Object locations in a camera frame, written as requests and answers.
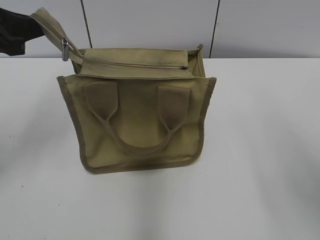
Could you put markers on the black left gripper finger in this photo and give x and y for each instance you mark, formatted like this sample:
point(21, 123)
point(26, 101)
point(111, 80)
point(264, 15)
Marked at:
point(15, 30)

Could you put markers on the silver metal zipper pull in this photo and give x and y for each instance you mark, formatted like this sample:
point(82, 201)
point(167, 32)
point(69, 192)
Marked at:
point(65, 49)

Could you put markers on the khaki yellow canvas bag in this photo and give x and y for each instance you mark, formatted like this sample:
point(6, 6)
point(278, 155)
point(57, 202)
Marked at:
point(133, 108)

